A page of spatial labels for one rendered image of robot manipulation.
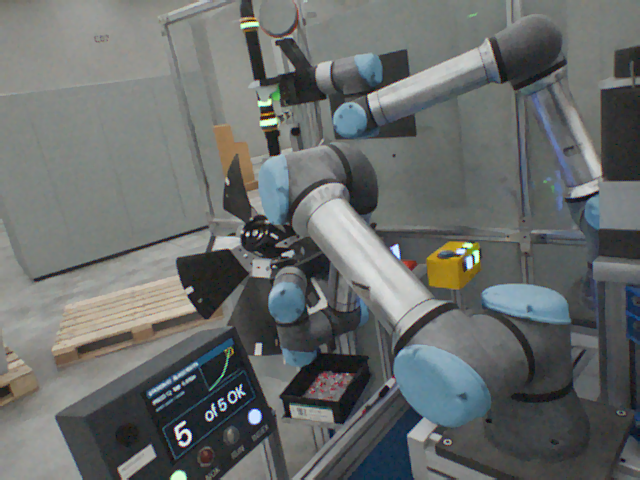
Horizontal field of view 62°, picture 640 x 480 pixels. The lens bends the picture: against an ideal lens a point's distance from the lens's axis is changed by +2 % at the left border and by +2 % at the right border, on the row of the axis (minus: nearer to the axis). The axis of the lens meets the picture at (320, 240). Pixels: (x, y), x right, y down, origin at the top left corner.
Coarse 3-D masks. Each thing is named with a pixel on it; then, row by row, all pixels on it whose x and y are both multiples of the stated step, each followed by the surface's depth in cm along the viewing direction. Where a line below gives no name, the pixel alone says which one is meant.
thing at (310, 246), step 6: (372, 228) 142; (300, 240) 150; (306, 240) 149; (312, 240) 147; (288, 246) 148; (306, 246) 145; (312, 246) 143; (318, 246) 142; (306, 252) 142; (312, 252) 141; (306, 258) 140
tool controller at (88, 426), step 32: (192, 352) 79; (224, 352) 82; (128, 384) 73; (160, 384) 74; (192, 384) 77; (224, 384) 81; (256, 384) 86; (64, 416) 71; (96, 416) 67; (128, 416) 70; (160, 416) 73; (224, 416) 80; (96, 448) 67; (128, 448) 69; (160, 448) 72; (192, 448) 75; (224, 448) 79
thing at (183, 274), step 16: (192, 256) 168; (208, 256) 166; (224, 256) 163; (192, 272) 169; (208, 272) 166; (224, 272) 165; (240, 272) 164; (192, 288) 170; (208, 288) 168; (224, 288) 167; (192, 304) 171; (208, 304) 169
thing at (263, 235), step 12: (264, 216) 154; (252, 228) 156; (264, 228) 153; (276, 228) 154; (288, 228) 162; (240, 240) 156; (252, 240) 154; (264, 240) 150; (276, 240) 153; (252, 252) 153; (264, 252) 153; (276, 252) 155
